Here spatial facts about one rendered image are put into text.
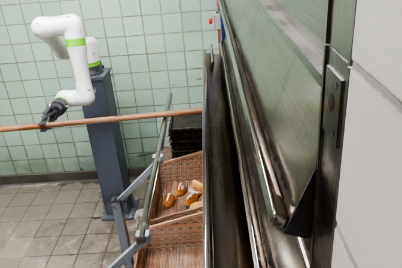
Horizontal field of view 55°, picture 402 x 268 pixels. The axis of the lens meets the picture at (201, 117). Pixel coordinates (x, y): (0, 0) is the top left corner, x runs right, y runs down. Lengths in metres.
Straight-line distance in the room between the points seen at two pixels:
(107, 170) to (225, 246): 2.23
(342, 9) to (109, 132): 2.62
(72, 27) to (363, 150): 2.14
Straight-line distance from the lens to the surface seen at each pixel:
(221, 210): 0.99
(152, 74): 3.26
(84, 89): 2.40
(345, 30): 0.33
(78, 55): 2.36
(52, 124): 2.17
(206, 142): 1.23
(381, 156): 0.27
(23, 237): 3.43
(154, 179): 1.55
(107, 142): 2.93
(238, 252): 0.90
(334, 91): 0.36
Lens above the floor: 2.04
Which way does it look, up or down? 26 degrees down
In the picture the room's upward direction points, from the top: 5 degrees counter-clockwise
